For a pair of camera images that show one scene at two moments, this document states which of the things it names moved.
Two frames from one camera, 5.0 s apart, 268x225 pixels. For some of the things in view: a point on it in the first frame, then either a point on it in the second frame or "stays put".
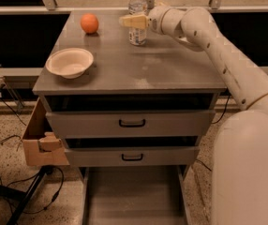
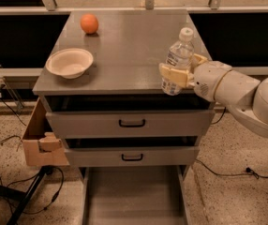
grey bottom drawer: (136, 195) stays put
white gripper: (155, 21) → (208, 78)
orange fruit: (89, 22) stays put
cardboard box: (42, 146) stays put
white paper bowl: (69, 63) stays put
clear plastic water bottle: (138, 7) → (181, 56)
